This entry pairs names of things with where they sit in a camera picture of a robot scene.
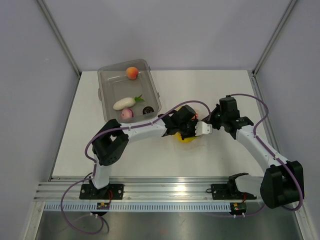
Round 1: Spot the yellow white-dotted toy food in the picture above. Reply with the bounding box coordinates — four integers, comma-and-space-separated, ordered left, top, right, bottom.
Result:
174, 132, 197, 144

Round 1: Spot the clear zip top bag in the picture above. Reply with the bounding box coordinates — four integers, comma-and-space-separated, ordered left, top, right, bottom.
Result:
173, 132, 205, 151

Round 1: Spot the dark round toy fruit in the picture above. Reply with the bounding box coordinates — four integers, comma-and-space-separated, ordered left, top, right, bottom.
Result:
142, 106, 154, 115

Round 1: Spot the purple white-dotted toy food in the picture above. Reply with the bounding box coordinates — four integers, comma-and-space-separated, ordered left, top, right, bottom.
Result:
120, 108, 134, 120

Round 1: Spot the white toy food piece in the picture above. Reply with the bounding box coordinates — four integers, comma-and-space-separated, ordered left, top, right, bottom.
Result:
112, 94, 145, 111

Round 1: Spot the orange pink toy peach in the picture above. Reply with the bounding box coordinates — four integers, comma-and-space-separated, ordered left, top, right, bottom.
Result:
126, 66, 139, 80

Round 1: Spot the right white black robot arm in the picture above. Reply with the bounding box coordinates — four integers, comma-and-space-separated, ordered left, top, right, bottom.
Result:
203, 95, 305, 212

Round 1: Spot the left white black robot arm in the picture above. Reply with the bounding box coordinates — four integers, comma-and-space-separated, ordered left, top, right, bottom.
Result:
90, 105, 199, 199

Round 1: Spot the clear grey plastic bin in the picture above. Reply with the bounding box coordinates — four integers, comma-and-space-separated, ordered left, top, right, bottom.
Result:
97, 59, 162, 123

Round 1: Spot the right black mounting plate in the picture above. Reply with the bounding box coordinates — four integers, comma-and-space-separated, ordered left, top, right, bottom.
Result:
210, 183, 257, 201

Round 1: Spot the black mounting plate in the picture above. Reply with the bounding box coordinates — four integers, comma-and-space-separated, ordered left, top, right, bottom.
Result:
210, 183, 257, 201
79, 183, 124, 200

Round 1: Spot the right small circuit board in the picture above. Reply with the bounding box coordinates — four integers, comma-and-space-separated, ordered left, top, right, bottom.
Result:
232, 202, 247, 212

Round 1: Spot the small circuit board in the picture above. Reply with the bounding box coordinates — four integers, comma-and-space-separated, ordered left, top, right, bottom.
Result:
96, 202, 110, 210
232, 202, 247, 212

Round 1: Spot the left small circuit board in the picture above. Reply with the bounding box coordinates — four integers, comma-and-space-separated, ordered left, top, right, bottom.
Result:
96, 202, 110, 210

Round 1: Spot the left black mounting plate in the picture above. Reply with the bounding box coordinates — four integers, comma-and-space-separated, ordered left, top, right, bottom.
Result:
79, 183, 124, 200

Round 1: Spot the right aluminium frame post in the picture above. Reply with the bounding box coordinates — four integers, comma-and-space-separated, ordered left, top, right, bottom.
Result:
252, 0, 299, 77

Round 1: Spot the aluminium frame post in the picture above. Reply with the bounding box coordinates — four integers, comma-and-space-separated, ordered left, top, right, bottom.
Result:
35, 0, 82, 79
252, 0, 299, 77

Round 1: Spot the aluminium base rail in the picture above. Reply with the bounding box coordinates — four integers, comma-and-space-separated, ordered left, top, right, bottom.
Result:
33, 176, 228, 203

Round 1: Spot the white slotted cable duct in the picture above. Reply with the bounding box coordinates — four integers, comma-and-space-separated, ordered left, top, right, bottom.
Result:
44, 202, 231, 213

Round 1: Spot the left aluminium frame post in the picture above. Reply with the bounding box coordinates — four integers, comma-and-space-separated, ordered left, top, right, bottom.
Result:
35, 0, 82, 79

